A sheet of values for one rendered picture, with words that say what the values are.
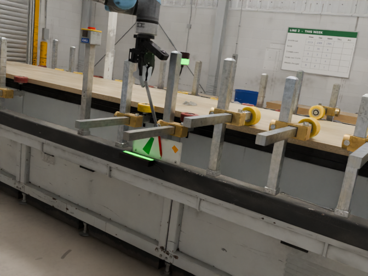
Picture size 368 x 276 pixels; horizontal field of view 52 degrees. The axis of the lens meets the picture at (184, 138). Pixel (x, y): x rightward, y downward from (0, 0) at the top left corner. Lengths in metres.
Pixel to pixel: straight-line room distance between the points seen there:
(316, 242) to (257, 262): 0.45
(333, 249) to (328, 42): 7.36
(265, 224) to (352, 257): 0.31
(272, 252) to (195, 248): 0.41
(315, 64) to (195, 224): 6.99
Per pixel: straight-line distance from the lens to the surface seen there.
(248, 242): 1.82
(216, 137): 1.48
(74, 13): 11.75
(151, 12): 1.57
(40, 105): 2.58
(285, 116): 1.37
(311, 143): 1.52
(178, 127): 1.56
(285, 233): 1.48
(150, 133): 1.45
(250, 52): 9.06
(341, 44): 8.55
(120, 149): 1.76
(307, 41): 8.69
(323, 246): 1.45
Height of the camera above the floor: 1.14
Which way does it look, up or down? 12 degrees down
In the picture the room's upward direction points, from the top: 7 degrees clockwise
